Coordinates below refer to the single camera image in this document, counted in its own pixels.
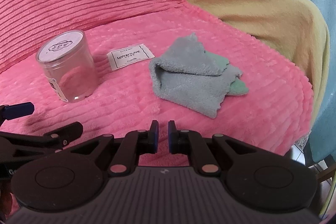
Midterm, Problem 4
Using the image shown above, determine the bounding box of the clear plastic jar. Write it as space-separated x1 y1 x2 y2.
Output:
36 30 99 103

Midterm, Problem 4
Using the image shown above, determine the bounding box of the white fabric label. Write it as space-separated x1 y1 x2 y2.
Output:
107 44 155 71

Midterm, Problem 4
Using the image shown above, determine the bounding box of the person's right hand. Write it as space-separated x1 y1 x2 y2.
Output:
0 182 13 221

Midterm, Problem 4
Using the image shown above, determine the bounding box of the yellow-green chair cover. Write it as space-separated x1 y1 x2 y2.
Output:
188 0 330 122

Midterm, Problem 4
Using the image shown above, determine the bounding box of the grey microfibre cloth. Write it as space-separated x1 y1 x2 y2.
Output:
149 34 248 119

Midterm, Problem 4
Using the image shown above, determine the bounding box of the wooden chair frame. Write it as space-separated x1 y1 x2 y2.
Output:
309 155 335 184

